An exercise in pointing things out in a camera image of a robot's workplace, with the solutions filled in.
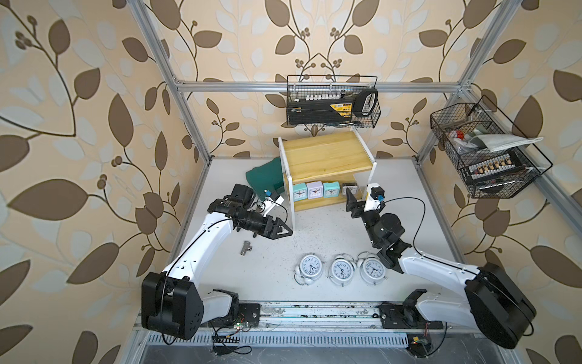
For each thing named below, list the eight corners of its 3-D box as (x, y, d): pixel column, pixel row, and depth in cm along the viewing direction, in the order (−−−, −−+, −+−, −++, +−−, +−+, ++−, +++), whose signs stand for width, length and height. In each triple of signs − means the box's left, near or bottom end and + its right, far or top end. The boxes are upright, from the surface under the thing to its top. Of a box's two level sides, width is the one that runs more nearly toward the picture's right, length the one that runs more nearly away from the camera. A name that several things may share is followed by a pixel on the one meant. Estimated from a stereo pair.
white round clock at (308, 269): (290, 277, 84) (290, 273, 81) (308, 254, 90) (308, 249, 86) (307, 291, 81) (308, 287, 78) (324, 266, 87) (325, 262, 83)
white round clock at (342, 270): (325, 278, 84) (326, 274, 81) (334, 256, 89) (335, 252, 86) (347, 289, 81) (349, 285, 78) (355, 266, 87) (357, 262, 84)
